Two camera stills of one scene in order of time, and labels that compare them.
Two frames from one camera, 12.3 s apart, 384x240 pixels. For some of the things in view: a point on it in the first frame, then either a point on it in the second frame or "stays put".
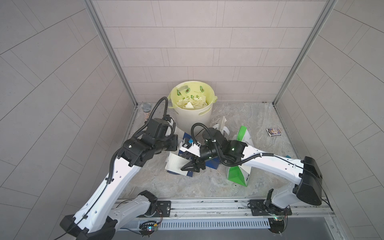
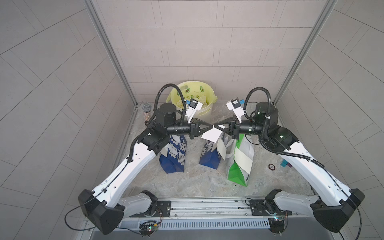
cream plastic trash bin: (192, 102) stays put
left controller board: (147, 228) stays put
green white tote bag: (237, 172) stays put
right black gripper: (194, 161) -> (234, 130)
